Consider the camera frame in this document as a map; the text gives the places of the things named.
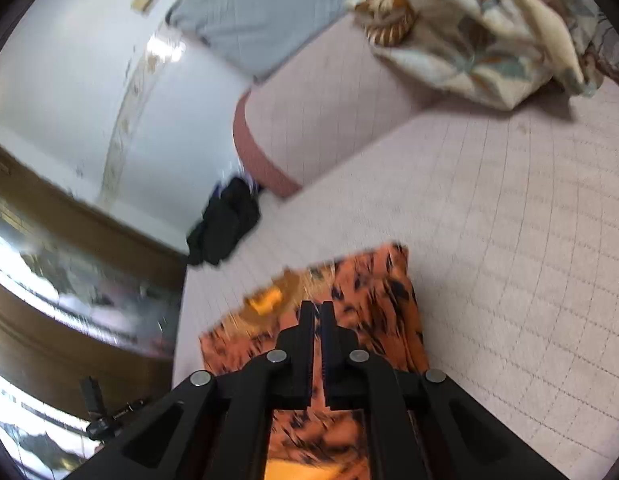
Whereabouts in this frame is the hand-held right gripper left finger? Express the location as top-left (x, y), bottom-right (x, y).
top-left (79, 302), bottom-right (314, 480)

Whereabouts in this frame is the black clothes pile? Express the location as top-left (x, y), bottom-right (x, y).
top-left (186, 176), bottom-right (263, 267)

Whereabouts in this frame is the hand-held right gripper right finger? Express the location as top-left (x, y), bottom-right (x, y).
top-left (322, 302), bottom-right (570, 480)

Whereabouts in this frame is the orange black floral blouse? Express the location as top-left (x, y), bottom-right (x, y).
top-left (199, 242), bottom-right (430, 480)

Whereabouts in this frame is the grey pillow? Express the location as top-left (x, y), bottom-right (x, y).
top-left (166, 0), bottom-right (363, 83)

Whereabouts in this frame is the cream floral blanket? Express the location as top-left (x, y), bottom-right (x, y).
top-left (345, 0), bottom-right (606, 111)

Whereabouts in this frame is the wooden door with stained glass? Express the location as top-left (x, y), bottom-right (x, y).
top-left (0, 137), bottom-right (190, 480)

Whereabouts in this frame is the pink brown bolster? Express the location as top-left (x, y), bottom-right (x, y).
top-left (233, 10), bottom-right (443, 200)

